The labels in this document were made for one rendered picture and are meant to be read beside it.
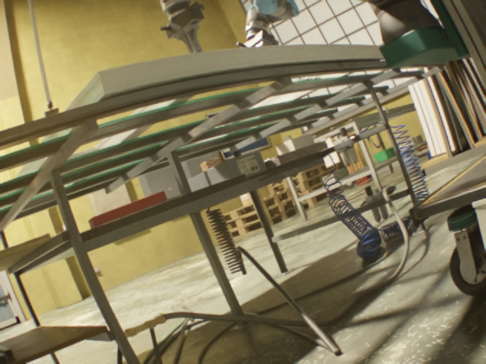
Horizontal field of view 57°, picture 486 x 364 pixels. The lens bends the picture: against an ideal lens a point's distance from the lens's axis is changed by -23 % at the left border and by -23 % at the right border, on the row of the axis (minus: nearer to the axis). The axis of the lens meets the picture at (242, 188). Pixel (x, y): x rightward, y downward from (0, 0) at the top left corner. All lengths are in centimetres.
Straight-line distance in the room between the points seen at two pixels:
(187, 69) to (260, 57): 30
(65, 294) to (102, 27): 525
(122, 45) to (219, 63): 865
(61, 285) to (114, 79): 648
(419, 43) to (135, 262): 792
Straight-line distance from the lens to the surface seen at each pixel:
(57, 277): 767
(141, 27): 1066
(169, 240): 924
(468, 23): 129
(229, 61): 159
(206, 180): 254
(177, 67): 145
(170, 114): 172
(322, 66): 194
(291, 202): 909
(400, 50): 123
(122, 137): 198
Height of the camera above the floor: 50
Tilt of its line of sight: 1 degrees up
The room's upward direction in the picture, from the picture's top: 22 degrees counter-clockwise
